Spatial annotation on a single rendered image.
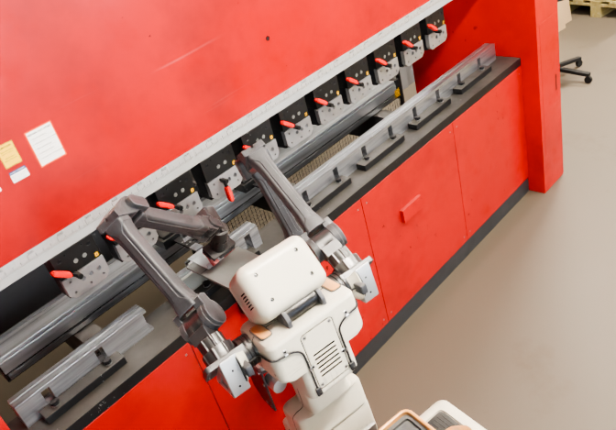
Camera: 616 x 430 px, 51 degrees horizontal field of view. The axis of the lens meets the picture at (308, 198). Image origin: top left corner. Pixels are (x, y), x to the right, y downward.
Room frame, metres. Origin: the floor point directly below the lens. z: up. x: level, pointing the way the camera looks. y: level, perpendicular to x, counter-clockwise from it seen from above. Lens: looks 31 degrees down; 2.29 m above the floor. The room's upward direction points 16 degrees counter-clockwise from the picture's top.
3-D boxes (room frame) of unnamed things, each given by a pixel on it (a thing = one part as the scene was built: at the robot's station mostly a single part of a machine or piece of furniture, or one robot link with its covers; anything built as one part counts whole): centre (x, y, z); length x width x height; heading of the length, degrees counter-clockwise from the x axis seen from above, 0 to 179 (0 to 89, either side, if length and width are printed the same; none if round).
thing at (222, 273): (1.91, 0.34, 1.00); 0.26 x 0.18 x 0.01; 39
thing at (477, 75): (3.10, -1.01, 0.89); 0.30 x 0.05 x 0.03; 129
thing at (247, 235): (2.06, 0.39, 0.92); 0.39 x 0.06 x 0.10; 129
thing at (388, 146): (2.60, -0.38, 0.89); 0.30 x 0.05 x 0.03; 129
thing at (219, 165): (2.13, 0.30, 1.26); 0.15 x 0.09 x 0.17; 129
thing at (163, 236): (2.15, 0.53, 1.01); 0.26 x 0.12 x 0.05; 39
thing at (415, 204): (2.54, -0.46, 0.59); 0.15 x 0.02 x 0.07; 129
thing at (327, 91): (2.50, -0.17, 1.26); 0.15 x 0.09 x 0.17; 129
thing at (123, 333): (1.68, 0.87, 0.92); 0.50 x 0.06 x 0.10; 129
